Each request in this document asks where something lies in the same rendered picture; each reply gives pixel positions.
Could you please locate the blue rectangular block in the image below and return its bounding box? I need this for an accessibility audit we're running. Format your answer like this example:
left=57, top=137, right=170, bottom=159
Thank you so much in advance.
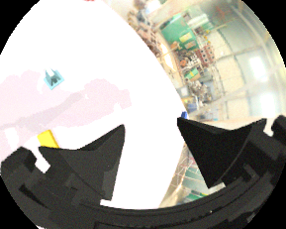
left=180, top=111, right=187, bottom=118

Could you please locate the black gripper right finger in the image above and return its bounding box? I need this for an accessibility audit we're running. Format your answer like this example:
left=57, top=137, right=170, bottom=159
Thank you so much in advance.
left=177, top=117, right=267, bottom=189

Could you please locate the light blue wedge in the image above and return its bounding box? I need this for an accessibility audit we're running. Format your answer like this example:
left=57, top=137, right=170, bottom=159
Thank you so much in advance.
left=44, top=67, right=65, bottom=91

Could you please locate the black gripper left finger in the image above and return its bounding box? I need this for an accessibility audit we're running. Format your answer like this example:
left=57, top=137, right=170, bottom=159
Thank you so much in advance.
left=36, top=125, right=126, bottom=201

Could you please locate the yellow bar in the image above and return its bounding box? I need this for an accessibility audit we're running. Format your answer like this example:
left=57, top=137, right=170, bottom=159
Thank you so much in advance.
left=36, top=130, right=58, bottom=148

